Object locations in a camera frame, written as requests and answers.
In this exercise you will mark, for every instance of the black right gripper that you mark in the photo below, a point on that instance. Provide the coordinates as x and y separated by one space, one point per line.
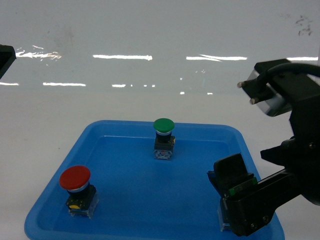
254 208

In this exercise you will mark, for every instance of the green mushroom push button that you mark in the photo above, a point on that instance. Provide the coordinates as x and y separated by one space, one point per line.
164 140

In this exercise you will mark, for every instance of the blue plastic tray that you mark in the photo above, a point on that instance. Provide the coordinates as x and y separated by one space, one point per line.
140 197

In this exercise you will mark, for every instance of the red mushroom push button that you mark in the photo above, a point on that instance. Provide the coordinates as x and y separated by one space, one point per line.
83 197

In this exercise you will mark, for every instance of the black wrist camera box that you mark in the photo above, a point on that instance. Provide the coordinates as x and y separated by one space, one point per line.
277 86

